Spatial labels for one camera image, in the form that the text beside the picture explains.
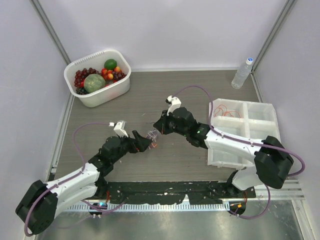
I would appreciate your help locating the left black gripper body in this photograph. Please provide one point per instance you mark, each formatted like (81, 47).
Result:
(135, 146)

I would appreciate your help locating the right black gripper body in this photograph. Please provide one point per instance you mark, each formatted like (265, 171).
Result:
(170, 125)

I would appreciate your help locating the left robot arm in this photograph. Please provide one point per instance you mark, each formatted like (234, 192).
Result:
(44, 201)

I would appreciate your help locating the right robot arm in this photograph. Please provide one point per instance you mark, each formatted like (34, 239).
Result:
(271, 162)

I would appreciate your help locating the red yellow cherry cluster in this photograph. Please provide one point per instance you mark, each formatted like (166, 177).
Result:
(112, 76)

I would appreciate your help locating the green melon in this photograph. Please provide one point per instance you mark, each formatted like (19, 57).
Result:
(93, 83)

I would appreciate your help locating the green lime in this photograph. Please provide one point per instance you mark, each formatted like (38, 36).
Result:
(110, 64)

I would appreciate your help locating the white compartment tray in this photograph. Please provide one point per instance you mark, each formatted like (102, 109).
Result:
(247, 119)

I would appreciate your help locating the red grape bunch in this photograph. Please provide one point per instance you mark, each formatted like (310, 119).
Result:
(80, 76)

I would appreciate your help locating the clear water bottle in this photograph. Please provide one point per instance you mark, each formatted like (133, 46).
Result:
(242, 73)

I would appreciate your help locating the white plastic fruit basket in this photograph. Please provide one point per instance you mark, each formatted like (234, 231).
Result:
(96, 61)

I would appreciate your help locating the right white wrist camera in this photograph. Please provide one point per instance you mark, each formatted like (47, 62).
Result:
(173, 102)

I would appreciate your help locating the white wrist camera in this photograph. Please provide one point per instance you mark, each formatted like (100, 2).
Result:
(119, 128)
(173, 102)

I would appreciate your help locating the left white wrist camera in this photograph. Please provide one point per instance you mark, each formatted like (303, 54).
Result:
(119, 128)

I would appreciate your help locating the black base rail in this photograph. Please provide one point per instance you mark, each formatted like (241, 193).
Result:
(174, 192)

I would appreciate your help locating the white slotted cable duct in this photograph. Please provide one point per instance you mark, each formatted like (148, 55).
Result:
(184, 206)

